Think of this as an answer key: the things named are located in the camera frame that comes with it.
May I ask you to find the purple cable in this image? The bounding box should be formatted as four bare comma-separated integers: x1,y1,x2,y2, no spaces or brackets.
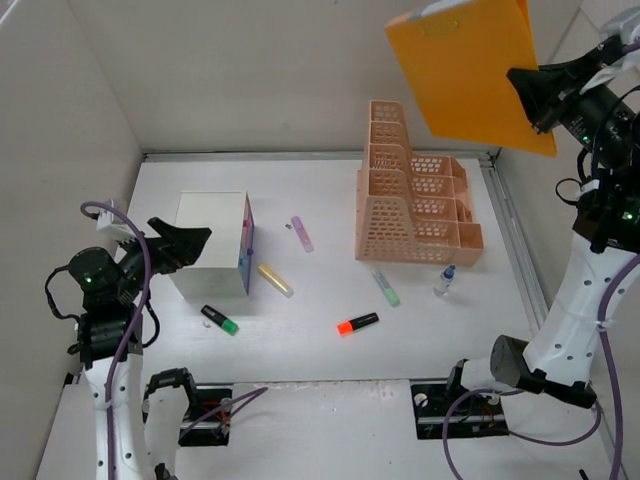
79,200,269,480
442,39,640,480

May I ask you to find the small clear dropper bottle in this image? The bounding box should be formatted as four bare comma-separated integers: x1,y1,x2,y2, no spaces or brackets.
433,264,456,297

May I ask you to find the black green highlighter marker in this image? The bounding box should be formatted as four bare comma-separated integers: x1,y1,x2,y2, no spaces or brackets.
200,305,239,336

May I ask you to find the yellow highlighter pen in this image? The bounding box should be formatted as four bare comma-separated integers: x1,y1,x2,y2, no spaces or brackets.
258,264,294,298

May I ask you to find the white mini drawer cabinet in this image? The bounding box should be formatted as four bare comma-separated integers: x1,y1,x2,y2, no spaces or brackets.
170,191,249,300

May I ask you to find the black orange highlighter marker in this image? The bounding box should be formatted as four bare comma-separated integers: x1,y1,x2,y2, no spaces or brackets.
337,313,379,336

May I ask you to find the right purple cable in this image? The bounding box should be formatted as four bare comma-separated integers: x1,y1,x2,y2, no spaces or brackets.
442,39,640,480

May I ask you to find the pale green highlighter pen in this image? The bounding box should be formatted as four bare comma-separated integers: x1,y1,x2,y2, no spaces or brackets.
371,268,400,308

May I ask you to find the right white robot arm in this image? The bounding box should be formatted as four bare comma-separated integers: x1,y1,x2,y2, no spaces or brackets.
442,36,639,412

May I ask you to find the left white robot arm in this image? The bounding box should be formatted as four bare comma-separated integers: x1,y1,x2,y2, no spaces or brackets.
61,217,212,479

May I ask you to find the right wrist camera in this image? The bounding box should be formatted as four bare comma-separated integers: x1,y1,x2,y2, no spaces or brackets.
599,6,640,44

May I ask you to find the orange folder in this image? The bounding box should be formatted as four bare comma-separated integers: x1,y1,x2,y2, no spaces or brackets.
385,1,557,157

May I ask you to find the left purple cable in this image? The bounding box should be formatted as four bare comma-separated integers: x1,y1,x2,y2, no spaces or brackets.
79,200,269,480

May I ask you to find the blue drawer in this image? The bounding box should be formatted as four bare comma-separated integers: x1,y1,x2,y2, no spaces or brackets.
239,238,254,294

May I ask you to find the purple highlighter pen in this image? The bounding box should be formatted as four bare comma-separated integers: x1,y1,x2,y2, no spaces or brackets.
291,216,314,253

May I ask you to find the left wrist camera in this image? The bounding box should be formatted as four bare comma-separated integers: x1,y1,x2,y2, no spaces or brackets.
96,199,135,243

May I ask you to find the pink desk organizer rack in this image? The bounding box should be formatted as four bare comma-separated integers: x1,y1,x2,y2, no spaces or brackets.
355,100,484,267

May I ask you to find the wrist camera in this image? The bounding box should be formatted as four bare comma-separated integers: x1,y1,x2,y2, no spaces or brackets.
599,6,640,44
96,199,135,243

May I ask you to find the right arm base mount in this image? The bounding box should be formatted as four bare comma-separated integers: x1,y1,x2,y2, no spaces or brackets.
410,381,509,440

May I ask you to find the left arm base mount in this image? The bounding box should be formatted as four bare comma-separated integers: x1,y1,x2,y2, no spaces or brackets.
177,384,235,447

